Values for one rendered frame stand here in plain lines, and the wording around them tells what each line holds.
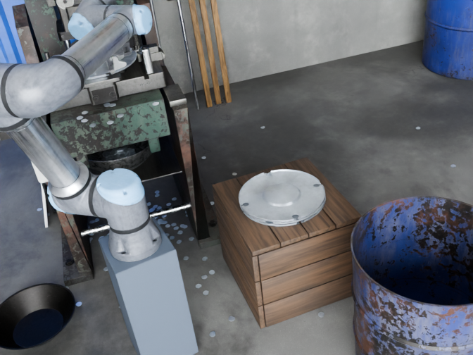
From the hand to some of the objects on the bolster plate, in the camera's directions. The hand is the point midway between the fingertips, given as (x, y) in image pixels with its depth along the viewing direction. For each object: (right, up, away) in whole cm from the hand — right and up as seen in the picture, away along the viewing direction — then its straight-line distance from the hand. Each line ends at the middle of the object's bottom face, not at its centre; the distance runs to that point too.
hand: (110, 70), depth 180 cm
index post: (+10, +3, +19) cm, 21 cm away
